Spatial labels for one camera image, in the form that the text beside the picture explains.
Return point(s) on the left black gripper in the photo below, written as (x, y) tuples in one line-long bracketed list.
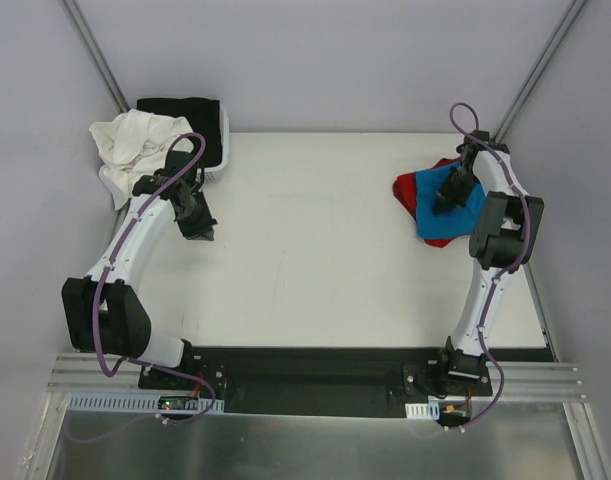
[(199, 226)]

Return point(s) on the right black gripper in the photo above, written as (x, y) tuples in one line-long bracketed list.
[(449, 197)]

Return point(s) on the blue t shirt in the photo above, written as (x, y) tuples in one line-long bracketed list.
[(451, 224)]

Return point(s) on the red t shirt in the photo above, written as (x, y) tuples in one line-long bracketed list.
[(404, 190)]

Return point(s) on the white plastic basket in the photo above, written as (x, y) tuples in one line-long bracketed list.
[(211, 120)]

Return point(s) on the white t shirt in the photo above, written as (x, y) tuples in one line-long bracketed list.
[(135, 144)]

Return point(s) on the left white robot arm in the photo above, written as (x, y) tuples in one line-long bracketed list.
[(103, 312)]

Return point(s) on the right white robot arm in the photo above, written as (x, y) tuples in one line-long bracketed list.
[(502, 241)]

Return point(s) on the black t shirt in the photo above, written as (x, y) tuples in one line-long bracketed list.
[(173, 107)]

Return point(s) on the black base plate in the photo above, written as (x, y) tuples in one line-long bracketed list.
[(336, 382)]

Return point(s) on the aluminium rail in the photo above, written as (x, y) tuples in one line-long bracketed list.
[(524, 381)]

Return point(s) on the right white cable duct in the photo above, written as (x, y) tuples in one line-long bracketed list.
[(422, 411)]

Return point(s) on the white cable duct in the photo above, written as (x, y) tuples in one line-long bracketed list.
[(422, 411), (143, 403)]

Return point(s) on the left white cable duct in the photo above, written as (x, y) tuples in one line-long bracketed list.
[(143, 403)]

